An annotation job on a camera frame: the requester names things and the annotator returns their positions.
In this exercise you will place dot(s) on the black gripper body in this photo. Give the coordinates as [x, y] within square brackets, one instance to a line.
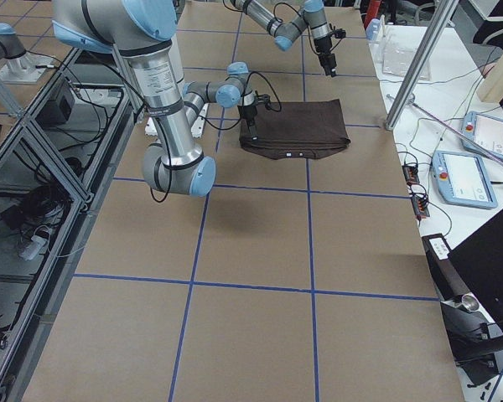
[324, 47]
[248, 112]

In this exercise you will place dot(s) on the reacher grabber tool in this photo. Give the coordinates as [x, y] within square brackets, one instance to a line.
[466, 142]

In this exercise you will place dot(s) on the black box white label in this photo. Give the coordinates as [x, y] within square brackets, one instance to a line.
[446, 278]

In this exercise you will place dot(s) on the silver metal cup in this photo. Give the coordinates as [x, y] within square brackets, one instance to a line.
[469, 303]

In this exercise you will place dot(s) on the dark brown t-shirt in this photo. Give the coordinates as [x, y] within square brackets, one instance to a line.
[312, 130]

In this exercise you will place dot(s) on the blue teach pendant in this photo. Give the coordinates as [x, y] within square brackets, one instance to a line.
[462, 180]
[485, 130]

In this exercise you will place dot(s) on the near blue teach pendant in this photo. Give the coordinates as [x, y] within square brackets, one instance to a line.
[462, 180]

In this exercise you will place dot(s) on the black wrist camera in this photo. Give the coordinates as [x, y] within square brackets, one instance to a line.
[263, 99]
[339, 33]

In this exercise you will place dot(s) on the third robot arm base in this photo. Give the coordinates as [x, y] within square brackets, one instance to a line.
[21, 67]

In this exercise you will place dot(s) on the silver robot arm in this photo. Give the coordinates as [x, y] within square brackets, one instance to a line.
[309, 18]
[141, 32]

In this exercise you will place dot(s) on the far blue teach pendant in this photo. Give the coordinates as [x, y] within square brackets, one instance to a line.
[485, 130]

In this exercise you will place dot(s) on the orange connector board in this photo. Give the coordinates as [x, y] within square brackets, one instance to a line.
[410, 172]

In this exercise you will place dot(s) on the red cylinder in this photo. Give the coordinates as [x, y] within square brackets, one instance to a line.
[372, 10]

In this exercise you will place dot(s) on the black monitor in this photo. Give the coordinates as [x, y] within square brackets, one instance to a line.
[479, 262]

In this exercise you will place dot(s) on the aluminium frame post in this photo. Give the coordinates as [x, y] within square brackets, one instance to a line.
[439, 21]

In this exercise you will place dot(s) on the clear plastic bag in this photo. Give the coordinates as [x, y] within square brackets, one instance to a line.
[397, 58]

